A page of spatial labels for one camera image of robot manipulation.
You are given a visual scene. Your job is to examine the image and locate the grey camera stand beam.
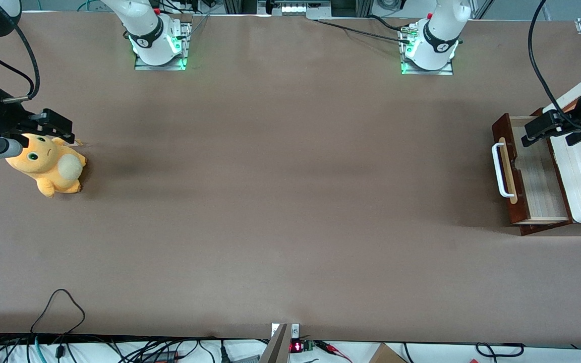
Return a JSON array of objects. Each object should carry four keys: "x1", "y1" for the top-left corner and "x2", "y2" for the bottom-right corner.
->
[{"x1": 259, "y1": 323, "x2": 291, "y2": 363}]

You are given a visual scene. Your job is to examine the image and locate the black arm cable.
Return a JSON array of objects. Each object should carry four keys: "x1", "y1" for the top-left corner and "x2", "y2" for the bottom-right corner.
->
[
  {"x1": 528, "y1": 0, "x2": 576, "y2": 127},
  {"x1": 0, "y1": 24, "x2": 40, "y2": 104}
]

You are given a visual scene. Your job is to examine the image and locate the orange plush toy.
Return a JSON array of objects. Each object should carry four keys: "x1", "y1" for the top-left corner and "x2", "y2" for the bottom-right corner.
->
[{"x1": 6, "y1": 133, "x2": 87, "y2": 198}]

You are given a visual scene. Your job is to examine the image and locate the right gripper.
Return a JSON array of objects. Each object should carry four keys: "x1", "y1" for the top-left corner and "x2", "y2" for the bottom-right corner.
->
[{"x1": 0, "y1": 87, "x2": 76, "y2": 147}]

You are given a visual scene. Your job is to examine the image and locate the white stand bracket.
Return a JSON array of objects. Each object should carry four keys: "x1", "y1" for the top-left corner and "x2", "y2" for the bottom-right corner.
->
[{"x1": 270, "y1": 323, "x2": 301, "y2": 337}]

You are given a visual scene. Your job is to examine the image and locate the black coiled cable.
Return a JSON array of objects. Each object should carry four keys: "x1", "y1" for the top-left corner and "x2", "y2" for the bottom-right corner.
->
[{"x1": 476, "y1": 342, "x2": 526, "y2": 358}]

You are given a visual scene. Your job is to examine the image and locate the brown cardboard piece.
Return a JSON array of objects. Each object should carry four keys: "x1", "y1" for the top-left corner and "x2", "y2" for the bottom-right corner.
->
[{"x1": 369, "y1": 343, "x2": 408, "y2": 363}]

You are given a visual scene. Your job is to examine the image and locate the white power strip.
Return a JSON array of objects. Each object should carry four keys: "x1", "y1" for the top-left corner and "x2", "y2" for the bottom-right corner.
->
[{"x1": 258, "y1": 0, "x2": 332, "y2": 20}]

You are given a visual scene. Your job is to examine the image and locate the white drawer handle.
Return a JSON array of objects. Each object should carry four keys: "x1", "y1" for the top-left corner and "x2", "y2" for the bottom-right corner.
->
[{"x1": 492, "y1": 143, "x2": 516, "y2": 198}]

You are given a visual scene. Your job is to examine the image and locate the brown wooden drawer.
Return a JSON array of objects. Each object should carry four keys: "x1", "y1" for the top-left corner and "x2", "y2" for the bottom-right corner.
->
[{"x1": 491, "y1": 113, "x2": 572, "y2": 225}]

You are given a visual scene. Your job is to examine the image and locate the long black cable on table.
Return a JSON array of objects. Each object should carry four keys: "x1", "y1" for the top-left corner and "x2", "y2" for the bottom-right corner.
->
[{"x1": 316, "y1": 19, "x2": 412, "y2": 45}]

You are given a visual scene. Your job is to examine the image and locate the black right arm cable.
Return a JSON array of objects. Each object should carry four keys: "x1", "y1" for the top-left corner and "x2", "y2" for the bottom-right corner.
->
[{"x1": 0, "y1": 24, "x2": 40, "y2": 104}]

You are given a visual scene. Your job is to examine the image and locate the black power adapter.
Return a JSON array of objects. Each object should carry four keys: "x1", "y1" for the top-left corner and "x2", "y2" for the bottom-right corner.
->
[{"x1": 142, "y1": 350, "x2": 180, "y2": 362}]

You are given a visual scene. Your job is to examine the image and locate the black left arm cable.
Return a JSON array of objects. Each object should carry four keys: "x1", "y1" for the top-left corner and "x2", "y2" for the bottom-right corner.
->
[{"x1": 528, "y1": 0, "x2": 576, "y2": 127}]

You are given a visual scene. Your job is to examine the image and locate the red clip leads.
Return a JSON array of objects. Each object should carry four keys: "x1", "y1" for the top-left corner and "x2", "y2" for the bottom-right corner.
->
[{"x1": 315, "y1": 340, "x2": 353, "y2": 362}]

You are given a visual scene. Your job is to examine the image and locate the looped black cable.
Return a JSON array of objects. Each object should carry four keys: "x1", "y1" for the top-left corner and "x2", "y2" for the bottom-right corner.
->
[{"x1": 30, "y1": 288, "x2": 86, "y2": 334}]

